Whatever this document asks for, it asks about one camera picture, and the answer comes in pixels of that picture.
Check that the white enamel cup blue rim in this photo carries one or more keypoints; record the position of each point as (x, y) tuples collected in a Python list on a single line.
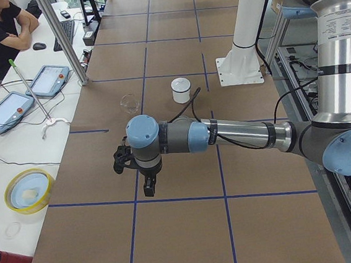
[(181, 97)]

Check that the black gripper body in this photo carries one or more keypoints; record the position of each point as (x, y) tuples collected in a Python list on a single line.
[(149, 172)]

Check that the near blue teach pendant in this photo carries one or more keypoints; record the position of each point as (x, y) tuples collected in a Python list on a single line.
[(12, 109)]

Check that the white cup lid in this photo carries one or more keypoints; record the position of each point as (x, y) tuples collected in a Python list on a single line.
[(180, 85)]

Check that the clear glass funnel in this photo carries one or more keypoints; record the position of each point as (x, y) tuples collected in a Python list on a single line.
[(129, 103)]

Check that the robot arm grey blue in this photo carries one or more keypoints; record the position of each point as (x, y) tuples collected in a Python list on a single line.
[(325, 140)]

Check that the black keyboard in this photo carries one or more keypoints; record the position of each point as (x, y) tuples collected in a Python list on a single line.
[(68, 29)]

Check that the blue plate with sponge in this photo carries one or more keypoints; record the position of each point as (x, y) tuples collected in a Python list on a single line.
[(29, 190)]

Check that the metal rod green tip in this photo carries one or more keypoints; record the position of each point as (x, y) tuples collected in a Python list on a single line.
[(48, 117)]

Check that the brown paper table cover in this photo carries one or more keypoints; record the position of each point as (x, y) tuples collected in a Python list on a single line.
[(225, 205)]

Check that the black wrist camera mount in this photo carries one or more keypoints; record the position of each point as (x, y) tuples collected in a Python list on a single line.
[(122, 156)]

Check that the yellow tape roll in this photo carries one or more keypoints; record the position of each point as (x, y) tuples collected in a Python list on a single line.
[(35, 207)]

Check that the blue teach pendant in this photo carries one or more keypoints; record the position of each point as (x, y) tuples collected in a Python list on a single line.
[(49, 80), (12, 109)]

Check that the aluminium frame post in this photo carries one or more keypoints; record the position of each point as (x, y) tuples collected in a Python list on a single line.
[(68, 49)]

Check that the white curved bracket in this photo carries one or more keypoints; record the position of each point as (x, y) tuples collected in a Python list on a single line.
[(53, 123)]

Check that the black power supply box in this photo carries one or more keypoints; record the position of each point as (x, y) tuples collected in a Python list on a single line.
[(90, 32)]

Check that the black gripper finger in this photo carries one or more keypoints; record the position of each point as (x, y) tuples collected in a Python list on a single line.
[(149, 186)]

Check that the black computer mouse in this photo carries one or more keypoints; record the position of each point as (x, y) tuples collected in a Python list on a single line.
[(39, 46)]

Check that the far blue teach pendant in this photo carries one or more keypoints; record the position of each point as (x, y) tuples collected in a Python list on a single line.
[(49, 80)]

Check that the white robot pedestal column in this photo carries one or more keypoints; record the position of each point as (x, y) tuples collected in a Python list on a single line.
[(241, 65)]

